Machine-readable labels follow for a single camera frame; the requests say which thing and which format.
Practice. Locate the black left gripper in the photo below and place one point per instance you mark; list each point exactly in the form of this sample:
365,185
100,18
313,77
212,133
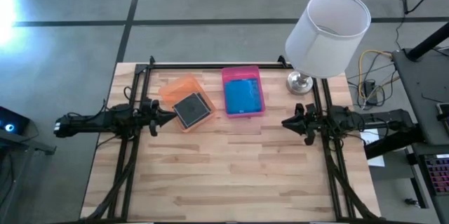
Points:
151,122

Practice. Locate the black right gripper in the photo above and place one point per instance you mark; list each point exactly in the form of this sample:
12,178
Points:
310,127

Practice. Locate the black clear jewel case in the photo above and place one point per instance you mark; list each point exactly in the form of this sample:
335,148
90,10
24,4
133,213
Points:
207,103
191,111

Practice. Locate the orange translucent plastic bin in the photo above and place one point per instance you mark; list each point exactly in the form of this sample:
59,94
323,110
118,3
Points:
179,88

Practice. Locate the blue jewel case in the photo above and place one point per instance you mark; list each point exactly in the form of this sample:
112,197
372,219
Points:
243,95

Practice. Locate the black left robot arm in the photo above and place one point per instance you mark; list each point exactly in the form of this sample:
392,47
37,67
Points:
98,120

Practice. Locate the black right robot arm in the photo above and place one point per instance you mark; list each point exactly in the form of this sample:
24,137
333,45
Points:
372,120

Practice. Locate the pink translucent plastic bin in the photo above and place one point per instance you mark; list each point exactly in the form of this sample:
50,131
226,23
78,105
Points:
242,71

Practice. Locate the black power adapter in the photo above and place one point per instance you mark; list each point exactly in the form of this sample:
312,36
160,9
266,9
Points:
370,92

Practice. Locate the white paper sheet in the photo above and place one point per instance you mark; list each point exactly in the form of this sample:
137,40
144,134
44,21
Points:
375,159

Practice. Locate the white shade silver table lamp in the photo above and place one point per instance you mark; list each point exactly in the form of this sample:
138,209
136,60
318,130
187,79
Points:
326,38

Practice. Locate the black stand beam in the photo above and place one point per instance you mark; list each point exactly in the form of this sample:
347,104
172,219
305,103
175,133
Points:
393,145

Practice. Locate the grey side table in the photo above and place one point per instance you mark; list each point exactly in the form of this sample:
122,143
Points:
421,94

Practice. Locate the black device with blue light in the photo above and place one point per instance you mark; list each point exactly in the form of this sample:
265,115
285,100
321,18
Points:
10,122

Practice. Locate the colourful backlit keyboard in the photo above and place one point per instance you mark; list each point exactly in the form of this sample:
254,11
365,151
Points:
438,173

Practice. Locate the black slanted pole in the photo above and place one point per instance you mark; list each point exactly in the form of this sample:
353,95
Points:
429,41

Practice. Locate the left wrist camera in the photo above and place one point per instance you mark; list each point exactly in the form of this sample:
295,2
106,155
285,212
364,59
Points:
150,104

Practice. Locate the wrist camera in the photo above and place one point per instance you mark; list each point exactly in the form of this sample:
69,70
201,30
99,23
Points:
150,104
311,109

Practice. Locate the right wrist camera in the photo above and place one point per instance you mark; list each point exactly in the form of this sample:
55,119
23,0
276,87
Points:
311,109

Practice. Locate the black aluminium table frame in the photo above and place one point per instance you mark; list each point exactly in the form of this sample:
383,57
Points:
224,66

